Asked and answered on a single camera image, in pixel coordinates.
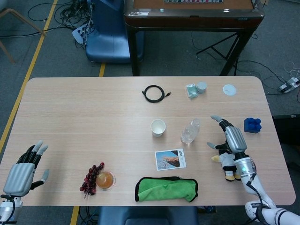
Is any pale green packet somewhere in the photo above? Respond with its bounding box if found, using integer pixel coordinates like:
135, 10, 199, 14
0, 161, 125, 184
186, 83, 199, 99

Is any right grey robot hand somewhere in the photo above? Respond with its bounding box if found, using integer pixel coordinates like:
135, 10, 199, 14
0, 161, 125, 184
206, 115, 248, 157

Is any dark robot base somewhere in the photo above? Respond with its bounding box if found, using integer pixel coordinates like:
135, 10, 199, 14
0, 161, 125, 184
97, 206, 199, 225

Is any row of mahjong tiles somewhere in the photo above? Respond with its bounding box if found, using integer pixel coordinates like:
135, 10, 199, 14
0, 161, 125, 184
163, 0, 224, 4

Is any grey floor power strip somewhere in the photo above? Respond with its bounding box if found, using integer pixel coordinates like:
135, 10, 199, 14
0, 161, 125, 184
278, 78, 300, 93

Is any small grey cylinder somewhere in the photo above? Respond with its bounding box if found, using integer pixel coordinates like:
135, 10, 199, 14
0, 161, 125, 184
196, 81, 208, 94

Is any white power strip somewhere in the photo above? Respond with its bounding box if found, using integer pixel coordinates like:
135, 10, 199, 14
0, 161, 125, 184
72, 23, 91, 45

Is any black and white plush doll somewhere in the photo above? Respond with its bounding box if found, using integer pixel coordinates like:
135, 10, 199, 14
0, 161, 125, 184
211, 150, 242, 182

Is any orange jelly cup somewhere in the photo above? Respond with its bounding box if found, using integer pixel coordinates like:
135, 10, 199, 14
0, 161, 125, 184
96, 171, 117, 191

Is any blue machine base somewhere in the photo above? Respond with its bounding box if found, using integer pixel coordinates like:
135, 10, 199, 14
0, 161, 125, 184
85, 0, 144, 64

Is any brown mahjong table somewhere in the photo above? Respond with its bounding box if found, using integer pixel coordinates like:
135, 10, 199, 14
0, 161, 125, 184
123, 0, 265, 77

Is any white paper cup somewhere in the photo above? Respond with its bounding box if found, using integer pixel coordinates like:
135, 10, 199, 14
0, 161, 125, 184
150, 119, 166, 138

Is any black tripod stand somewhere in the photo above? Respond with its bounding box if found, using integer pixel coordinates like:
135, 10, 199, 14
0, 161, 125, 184
195, 32, 242, 75

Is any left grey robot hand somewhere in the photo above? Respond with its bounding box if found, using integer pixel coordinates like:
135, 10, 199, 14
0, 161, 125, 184
2, 140, 50, 197

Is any red grape bunch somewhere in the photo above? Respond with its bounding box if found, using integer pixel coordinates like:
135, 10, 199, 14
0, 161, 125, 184
80, 162, 105, 199

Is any coiled black USB cable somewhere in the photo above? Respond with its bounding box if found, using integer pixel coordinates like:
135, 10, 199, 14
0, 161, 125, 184
142, 85, 172, 103

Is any clear plastic bottle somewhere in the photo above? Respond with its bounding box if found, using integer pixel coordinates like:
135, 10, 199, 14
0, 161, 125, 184
180, 118, 201, 145

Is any palace roof postcard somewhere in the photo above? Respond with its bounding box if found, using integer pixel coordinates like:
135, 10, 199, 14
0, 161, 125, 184
154, 148, 188, 172

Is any blue building block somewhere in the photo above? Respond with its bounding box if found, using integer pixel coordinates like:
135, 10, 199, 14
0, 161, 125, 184
243, 117, 262, 134

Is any green cloth with black edge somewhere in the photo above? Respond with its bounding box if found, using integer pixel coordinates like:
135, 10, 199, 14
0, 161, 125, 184
135, 176, 199, 203

